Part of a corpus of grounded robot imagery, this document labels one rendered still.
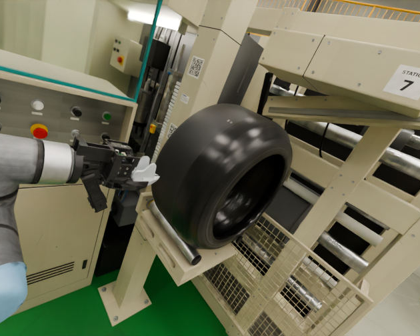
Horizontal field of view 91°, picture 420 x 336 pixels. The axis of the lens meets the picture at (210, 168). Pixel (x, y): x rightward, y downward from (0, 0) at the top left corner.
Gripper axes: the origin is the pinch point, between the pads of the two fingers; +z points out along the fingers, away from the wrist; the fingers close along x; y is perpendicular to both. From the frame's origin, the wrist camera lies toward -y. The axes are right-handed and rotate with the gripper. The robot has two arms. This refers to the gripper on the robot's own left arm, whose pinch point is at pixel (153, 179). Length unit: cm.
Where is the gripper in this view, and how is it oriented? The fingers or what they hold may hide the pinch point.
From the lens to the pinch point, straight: 56.2
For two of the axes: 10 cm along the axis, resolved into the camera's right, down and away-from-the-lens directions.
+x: -6.3, -5.4, 5.6
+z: 6.2, 0.9, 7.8
